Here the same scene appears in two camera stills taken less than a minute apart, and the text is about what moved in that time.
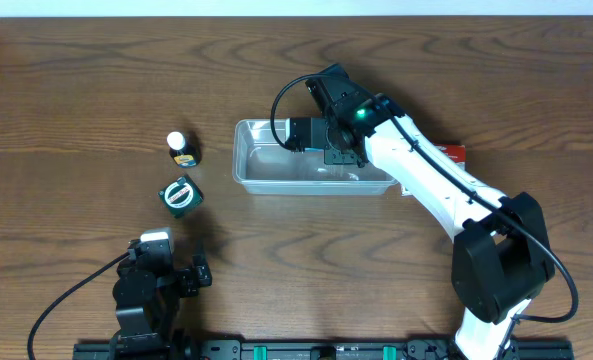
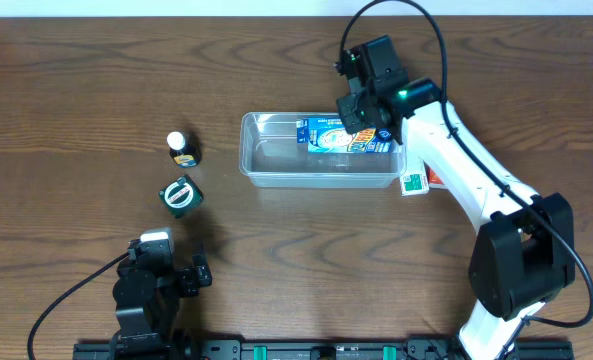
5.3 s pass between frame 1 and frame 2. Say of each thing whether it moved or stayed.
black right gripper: moved
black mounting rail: stayed
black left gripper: stayed
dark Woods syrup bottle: stayed
